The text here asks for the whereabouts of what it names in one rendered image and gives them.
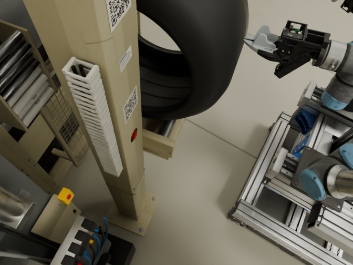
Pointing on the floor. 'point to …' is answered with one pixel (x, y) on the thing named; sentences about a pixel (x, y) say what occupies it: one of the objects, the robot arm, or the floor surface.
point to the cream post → (62, 36)
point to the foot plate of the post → (119, 220)
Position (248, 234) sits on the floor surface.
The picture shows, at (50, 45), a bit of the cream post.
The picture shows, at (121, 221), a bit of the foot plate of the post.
